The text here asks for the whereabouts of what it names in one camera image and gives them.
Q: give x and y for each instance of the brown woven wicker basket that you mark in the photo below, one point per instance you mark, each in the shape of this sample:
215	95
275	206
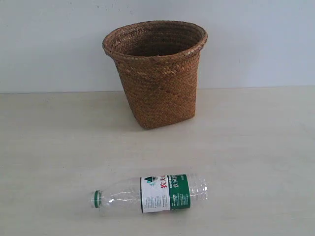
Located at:
157	62

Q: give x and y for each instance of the clear plastic water bottle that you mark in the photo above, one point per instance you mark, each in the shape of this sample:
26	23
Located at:
149	194

